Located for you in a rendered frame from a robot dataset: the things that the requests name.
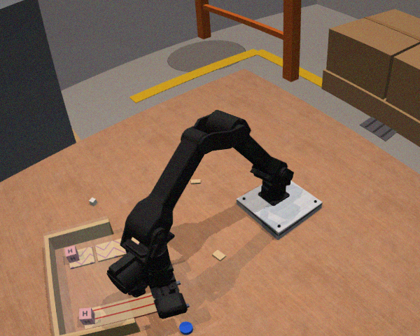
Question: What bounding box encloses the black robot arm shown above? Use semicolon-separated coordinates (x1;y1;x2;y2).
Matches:
107;110;294;298

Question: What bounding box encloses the tan flat strip with purple zigzag lines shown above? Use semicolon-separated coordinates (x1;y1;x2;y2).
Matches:
114;238;139;257

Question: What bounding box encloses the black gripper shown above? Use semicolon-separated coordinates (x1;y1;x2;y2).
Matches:
147;259;188;319

